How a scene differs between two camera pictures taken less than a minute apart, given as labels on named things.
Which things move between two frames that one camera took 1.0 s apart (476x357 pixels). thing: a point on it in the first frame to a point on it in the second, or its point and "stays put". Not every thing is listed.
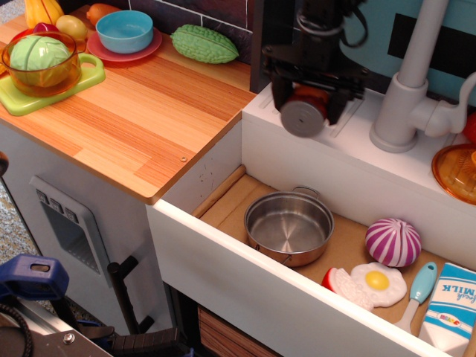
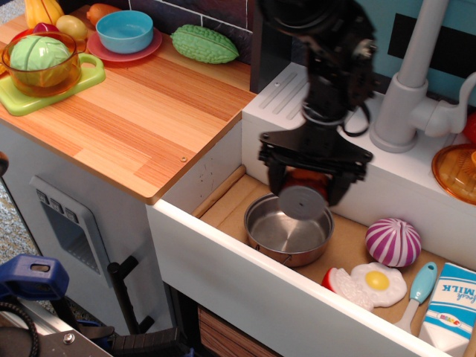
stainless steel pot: x=291 y=227 stays put
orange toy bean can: x=304 y=114 to x=304 y=193
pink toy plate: x=95 y=48 stays put
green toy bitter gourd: x=203 y=44 stays put
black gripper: x=316 y=55 to x=315 y=145
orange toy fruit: x=97 y=12 stays put
